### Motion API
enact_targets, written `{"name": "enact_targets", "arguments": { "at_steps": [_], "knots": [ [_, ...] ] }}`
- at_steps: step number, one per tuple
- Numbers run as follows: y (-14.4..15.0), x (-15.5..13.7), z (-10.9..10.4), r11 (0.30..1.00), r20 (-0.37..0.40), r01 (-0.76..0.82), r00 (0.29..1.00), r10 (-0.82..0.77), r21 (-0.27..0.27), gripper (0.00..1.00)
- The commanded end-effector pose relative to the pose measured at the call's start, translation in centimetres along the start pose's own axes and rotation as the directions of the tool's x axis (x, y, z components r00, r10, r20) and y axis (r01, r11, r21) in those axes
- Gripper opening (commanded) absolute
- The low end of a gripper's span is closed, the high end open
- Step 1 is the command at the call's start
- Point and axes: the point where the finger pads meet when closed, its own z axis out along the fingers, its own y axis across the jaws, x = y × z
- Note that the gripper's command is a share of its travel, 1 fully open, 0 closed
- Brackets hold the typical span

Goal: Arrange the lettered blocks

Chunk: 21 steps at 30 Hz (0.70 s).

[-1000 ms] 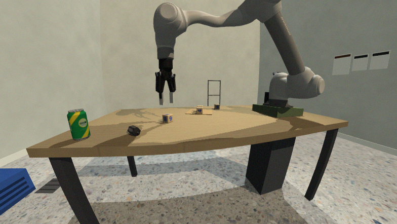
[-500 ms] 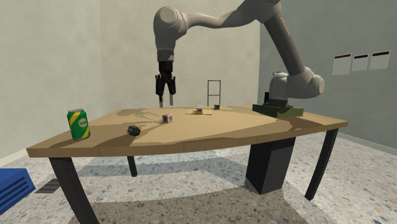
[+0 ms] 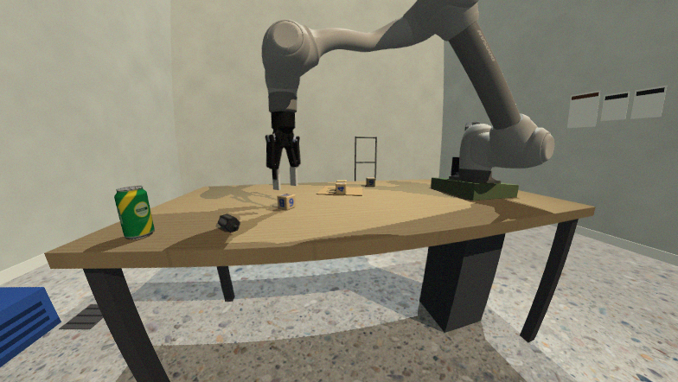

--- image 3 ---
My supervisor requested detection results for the green drink can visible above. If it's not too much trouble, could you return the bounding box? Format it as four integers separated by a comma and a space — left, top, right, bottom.
114, 186, 155, 239

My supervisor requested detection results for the tan mat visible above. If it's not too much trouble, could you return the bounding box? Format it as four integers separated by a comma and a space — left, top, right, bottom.
317, 186, 363, 196

